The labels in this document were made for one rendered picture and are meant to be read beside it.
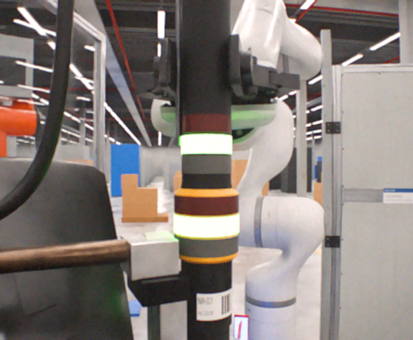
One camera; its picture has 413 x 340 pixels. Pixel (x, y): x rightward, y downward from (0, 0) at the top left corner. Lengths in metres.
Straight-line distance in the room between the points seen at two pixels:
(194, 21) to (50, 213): 0.19
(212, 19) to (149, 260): 0.15
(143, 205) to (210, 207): 9.19
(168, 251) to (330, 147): 1.86
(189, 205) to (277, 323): 0.65
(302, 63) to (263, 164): 0.24
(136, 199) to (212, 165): 9.18
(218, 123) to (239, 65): 0.04
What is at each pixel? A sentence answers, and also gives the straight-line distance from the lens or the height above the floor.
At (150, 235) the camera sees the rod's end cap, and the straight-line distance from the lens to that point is 0.23.
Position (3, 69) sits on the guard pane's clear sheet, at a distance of 1.21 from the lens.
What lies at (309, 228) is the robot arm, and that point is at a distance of 0.78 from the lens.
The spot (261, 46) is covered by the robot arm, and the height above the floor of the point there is 1.63.
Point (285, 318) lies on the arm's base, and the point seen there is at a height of 1.11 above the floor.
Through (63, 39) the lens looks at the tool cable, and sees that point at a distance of 0.22.
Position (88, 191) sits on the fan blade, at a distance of 0.35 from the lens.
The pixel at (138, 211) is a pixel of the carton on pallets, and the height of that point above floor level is 0.28.
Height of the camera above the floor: 1.44
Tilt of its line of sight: 1 degrees down
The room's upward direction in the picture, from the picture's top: straight up
